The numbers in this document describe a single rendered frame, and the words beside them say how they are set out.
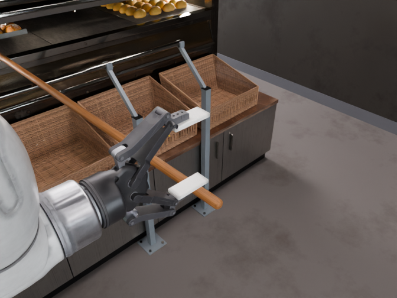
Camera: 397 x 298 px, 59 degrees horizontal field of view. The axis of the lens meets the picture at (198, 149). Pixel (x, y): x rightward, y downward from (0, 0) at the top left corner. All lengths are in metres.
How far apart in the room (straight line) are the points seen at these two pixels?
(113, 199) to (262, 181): 2.42
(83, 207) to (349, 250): 2.20
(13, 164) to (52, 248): 0.18
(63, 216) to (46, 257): 0.05
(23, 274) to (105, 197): 0.13
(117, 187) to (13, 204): 0.20
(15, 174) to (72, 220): 0.17
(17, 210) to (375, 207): 2.72
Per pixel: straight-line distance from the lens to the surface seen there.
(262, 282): 2.23
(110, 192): 0.48
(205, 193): 0.93
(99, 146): 2.05
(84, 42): 2.19
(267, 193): 2.76
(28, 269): 0.44
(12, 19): 1.86
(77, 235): 0.47
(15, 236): 0.35
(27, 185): 0.32
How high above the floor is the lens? 1.83
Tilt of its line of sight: 35 degrees down
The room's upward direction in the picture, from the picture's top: straight up
